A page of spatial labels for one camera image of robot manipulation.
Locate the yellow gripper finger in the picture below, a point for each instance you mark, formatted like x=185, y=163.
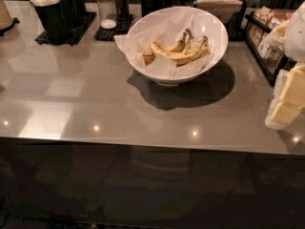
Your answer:
x=289, y=87
x=279, y=115

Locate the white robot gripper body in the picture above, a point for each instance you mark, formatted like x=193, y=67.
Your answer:
x=295, y=37

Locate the long front yellow banana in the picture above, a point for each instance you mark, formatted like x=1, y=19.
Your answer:
x=187, y=55

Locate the white ceramic bowl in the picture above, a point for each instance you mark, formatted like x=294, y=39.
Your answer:
x=209, y=26

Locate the white paper bowl liner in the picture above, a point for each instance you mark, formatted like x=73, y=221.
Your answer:
x=168, y=45

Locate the small banana piece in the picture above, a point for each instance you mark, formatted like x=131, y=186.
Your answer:
x=148, y=57

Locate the brown napkin stack holder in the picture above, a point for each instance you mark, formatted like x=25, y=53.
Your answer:
x=229, y=12

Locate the glass pepper shaker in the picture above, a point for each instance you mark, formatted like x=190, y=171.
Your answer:
x=121, y=9

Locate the glass salt shaker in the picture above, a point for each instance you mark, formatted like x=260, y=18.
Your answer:
x=106, y=14

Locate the black rubber mat left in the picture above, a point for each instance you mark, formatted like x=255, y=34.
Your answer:
x=76, y=33

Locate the black cup with white cutlery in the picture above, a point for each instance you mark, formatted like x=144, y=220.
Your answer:
x=52, y=18

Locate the small black mat far left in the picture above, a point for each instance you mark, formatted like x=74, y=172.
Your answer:
x=14, y=21

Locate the stack of brown paper cups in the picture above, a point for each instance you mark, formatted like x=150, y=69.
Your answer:
x=5, y=18

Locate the black wire condiment rack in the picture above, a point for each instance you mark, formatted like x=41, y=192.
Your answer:
x=270, y=59

